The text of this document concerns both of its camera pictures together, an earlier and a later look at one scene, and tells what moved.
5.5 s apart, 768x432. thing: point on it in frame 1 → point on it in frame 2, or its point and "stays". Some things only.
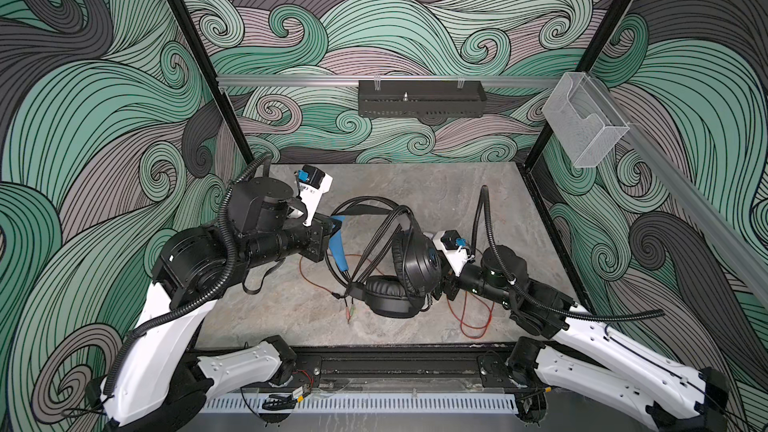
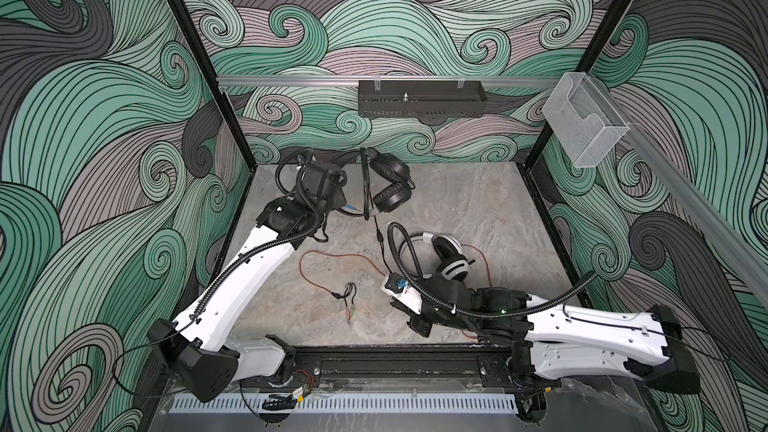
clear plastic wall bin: x=586 y=123 stays
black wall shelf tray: x=415 y=98 stays
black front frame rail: x=408 y=368 stays
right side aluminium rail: x=748 y=256 stays
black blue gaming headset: x=376 y=253 → x=385 y=181
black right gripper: x=442 y=285 → x=416 y=323
